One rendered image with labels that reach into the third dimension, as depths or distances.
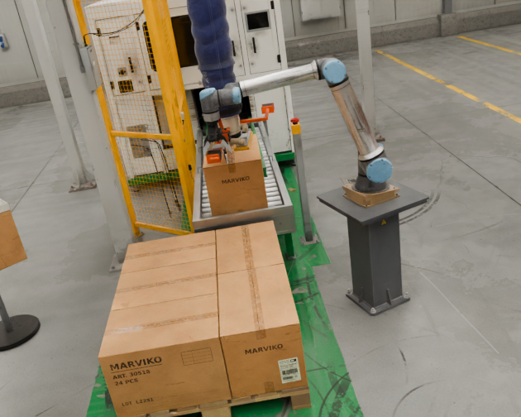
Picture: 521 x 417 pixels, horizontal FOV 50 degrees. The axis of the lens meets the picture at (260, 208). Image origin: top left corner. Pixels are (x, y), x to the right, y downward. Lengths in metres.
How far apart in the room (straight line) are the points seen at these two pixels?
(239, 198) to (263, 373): 1.39
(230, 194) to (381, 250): 1.09
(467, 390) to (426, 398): 0.22
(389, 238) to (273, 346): 1.14
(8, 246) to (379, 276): 2.36
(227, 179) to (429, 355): 1.70
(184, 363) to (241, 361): 0.28
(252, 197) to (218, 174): 0.29
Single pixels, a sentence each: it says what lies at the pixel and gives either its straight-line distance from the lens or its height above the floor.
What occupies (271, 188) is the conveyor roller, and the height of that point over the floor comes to 0.55.
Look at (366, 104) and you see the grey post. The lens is 6.76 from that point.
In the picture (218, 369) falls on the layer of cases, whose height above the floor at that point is 0.35.
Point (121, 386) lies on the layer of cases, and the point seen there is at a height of 0.35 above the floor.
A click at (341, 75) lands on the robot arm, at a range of 3.07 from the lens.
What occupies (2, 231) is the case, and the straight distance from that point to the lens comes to 3.87.
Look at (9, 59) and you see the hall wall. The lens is 13.07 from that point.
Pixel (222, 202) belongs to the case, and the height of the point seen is 0.68.
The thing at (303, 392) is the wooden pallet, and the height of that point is 0.11.
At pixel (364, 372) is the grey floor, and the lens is 3.33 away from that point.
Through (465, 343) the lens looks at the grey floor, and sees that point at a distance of 3.55.
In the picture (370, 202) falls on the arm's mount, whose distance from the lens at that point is 3.39.
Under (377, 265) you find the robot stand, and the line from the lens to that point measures 3.62.
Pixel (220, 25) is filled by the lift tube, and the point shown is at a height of 1.85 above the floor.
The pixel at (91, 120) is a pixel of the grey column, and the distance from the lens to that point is 4.45.
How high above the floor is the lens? 2.21
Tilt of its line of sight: 24 degrees down
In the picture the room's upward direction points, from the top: 9 degrees counter-clockwise
